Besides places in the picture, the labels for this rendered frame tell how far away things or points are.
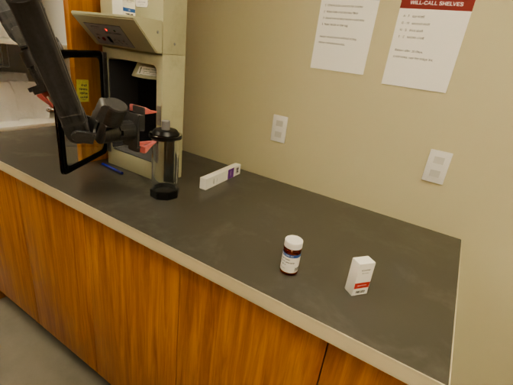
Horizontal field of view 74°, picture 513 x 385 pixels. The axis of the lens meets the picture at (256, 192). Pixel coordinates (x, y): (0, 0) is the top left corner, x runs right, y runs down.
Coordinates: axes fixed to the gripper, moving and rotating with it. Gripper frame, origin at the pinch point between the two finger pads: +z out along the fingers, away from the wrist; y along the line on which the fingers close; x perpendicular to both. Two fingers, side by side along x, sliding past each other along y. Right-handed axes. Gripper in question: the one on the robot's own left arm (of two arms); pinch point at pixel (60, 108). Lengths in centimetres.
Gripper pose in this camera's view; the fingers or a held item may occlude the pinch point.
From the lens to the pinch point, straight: 137.3
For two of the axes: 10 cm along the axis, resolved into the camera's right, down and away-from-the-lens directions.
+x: -0.5, 4.3, -9.0
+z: 3.0, 8.7, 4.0
